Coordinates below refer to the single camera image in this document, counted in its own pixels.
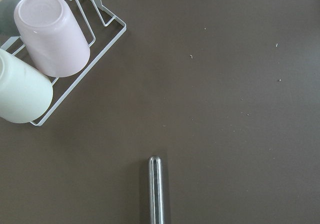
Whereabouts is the steel muddler with black tip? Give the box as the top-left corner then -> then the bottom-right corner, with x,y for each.
148,156 -> 165,224

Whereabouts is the pink plastic cup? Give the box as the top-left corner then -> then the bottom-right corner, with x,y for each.
14,0 -> 90,77

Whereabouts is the pale green plastic cup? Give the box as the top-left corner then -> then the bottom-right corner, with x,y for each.
0,49 -> 53,123

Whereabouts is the white wire cup rack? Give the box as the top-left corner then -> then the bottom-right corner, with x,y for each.
0,0 -> 127,126

